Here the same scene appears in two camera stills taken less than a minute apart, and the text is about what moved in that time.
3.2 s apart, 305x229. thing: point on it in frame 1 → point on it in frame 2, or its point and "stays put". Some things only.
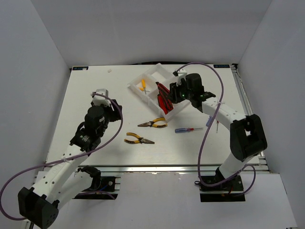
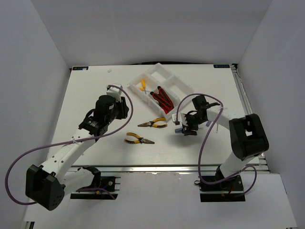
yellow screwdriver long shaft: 144,85 stays put
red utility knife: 162,103 → 169,103
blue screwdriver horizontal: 185,130 stays put
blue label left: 80,68 stays put
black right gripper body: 179,93 → 192,122
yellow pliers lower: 141,140 stays put
